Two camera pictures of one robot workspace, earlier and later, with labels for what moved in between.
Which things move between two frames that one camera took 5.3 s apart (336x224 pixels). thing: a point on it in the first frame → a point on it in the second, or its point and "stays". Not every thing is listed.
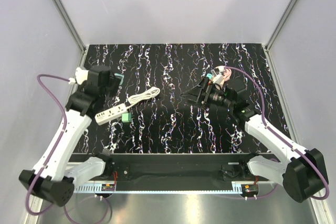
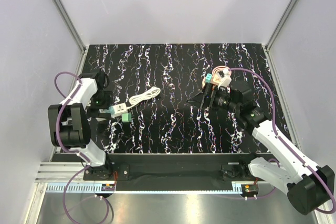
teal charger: [120, 75] → [110, 110]
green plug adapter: [126, 117] stays
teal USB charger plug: [209, 75] stays
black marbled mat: [149, 114] stays
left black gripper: [115, 81] → [93, 109]
